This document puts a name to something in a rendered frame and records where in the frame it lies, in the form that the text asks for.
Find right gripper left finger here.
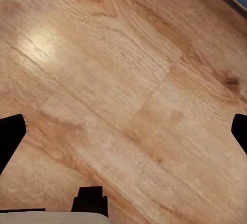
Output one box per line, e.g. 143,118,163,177
0,114,26,174

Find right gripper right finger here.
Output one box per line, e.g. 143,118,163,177
231,114,247,154

